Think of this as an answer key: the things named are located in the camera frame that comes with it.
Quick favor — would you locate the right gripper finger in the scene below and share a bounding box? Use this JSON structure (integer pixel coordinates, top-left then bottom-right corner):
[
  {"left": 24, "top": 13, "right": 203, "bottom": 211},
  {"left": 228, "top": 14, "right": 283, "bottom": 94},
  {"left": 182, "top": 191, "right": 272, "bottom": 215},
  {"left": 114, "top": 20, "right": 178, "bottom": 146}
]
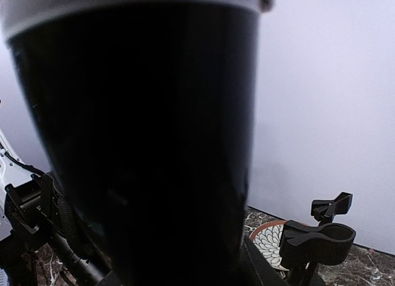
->
[{"left": 240, "top": 235, "right": 288, "bottom": 286}]

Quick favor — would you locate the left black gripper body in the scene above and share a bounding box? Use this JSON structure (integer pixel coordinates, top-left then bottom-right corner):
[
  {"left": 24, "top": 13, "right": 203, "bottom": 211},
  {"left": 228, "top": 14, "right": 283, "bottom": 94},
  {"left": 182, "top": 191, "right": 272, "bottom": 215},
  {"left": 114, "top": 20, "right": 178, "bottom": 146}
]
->
[{"left": 1, "top": 172, "right": 114, "bottom": 285}]

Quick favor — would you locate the black stand of purple microphone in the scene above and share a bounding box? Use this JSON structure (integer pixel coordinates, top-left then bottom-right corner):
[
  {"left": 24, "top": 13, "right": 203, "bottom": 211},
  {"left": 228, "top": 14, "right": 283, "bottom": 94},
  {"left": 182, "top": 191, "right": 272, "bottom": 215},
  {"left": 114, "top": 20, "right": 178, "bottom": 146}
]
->
[{"left": 280, "top": 221, "right": 356, "bottom": 285}]

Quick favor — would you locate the black microphone white ring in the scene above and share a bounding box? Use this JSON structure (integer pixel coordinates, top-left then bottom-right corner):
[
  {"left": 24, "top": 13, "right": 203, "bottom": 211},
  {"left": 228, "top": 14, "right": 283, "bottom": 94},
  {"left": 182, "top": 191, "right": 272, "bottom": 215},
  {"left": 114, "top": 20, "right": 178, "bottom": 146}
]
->
[{"left": 0, "top": 0, "right": 275, "bottom": 286}]

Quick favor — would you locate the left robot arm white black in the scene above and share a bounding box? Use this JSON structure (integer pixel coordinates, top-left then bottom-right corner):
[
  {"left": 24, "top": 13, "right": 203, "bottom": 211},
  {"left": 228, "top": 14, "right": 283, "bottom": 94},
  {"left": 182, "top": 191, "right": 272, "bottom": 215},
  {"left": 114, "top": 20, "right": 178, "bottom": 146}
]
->
[{"left": 1, "top": 135, "right": 121, "bottom": 285}]

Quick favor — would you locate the empty black microphone stand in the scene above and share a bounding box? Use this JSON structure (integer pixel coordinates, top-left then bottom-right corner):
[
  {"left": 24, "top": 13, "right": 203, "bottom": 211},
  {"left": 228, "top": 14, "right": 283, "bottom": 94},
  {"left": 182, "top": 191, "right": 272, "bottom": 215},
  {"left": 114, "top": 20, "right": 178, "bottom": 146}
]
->
[{"left": 310, "top": 192, "right": 353, "bottom": 226}]

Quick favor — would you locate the floral patterned bowl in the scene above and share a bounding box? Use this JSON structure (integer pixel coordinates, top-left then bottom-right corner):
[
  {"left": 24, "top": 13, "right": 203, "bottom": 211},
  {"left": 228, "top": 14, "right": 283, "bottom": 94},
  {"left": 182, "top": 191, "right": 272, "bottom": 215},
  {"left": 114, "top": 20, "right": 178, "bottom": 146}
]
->
[{"left": 249, "top": 221, "right": 288, "bottom": 271}]

